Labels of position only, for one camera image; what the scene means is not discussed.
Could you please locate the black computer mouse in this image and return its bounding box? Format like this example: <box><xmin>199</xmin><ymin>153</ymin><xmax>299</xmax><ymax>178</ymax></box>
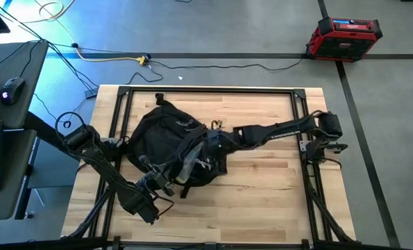
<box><xmin>0</xmin><ymin>76</ymin><xmax>26</xmax><ymax>106</ymax></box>

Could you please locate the yellow extension cord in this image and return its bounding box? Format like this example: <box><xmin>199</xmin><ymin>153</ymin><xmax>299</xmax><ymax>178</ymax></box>
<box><xmin>20</xmin><ymin>0</ymin><xmax>150</xmax><ymax>67</ymax></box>

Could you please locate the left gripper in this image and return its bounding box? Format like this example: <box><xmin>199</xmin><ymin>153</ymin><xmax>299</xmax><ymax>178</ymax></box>
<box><xmin>136</xmin><ymin>155</ymin><xmax>176</xmax><ymax>197</ymax></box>

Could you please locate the red black jobsite radio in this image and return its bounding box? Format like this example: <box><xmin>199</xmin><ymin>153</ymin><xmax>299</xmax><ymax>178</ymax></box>
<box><xmin>305</xmin><ymin>16</ymin><xmax>384</xmax><ymax>63</ymax></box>

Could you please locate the black backpack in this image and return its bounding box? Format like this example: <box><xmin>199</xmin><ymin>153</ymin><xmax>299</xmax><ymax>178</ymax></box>
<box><xmin>125</xmin><ymin>92</ymin><xmax>235</xmax><ymax>199</ymax></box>

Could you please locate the long black power cable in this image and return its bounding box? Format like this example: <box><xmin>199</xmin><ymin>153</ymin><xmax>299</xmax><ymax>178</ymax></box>
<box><xmin>146</xmin><ymin>57</ymin><xmax>304</xmax><ymax>73</ymax></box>

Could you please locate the black metal table frame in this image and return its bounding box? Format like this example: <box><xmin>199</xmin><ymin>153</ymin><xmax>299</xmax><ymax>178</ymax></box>
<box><xmin>62</xmin><ymin>85</ymin><xmax>358</xmax><ymax>250</ymax></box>

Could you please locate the black floor cable bundle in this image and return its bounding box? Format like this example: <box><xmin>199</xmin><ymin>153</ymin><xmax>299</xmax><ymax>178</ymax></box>
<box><xmin>0</xmin><ymin>0</ymin><xmax>100</xmax><ymax>92</ymax></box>

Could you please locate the short black floor cable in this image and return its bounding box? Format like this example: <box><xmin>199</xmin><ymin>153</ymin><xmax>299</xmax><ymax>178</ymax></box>
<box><xmin>125</xmin><ymin>62</ymin><xmax>165</xmax><ymax>86</ymax></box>

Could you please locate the dark grey desk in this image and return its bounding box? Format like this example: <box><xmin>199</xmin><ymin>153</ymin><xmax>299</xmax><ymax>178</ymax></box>
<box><xmin>0</xmin><ymin>40</ymin><xmax>85</xmax><ymax>223</ymax></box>

